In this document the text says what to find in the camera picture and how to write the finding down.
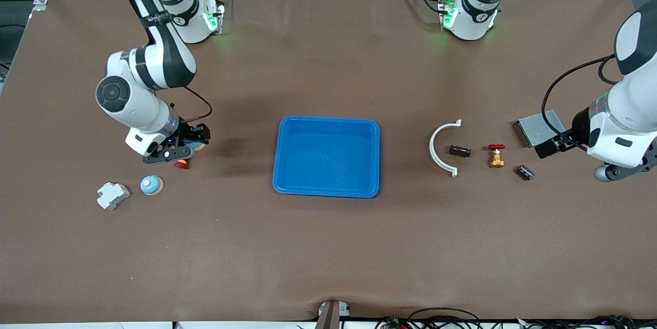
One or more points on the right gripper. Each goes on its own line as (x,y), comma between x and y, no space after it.
(188,132)

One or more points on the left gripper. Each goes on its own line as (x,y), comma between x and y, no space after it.
(579,122)

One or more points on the light blue call bell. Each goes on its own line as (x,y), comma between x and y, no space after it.
(151,185)
(199,147)

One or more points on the dark brown cylindrical capacitor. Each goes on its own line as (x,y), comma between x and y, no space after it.
(460,151)

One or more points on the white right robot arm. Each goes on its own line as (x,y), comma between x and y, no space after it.
(154,62)

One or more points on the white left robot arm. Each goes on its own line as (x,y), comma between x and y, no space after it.
(475,16)

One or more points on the grey metal box module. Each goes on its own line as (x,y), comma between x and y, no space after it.
(531,131)

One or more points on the red button with yellow collar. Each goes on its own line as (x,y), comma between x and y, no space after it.
(180,165)

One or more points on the white circuit breaker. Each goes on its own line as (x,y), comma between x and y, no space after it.
(113,195)

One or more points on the blue plastic tray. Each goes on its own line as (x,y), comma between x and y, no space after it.
(328,157)

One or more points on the metal table edge bracket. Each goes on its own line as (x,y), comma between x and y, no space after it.
(331,314)

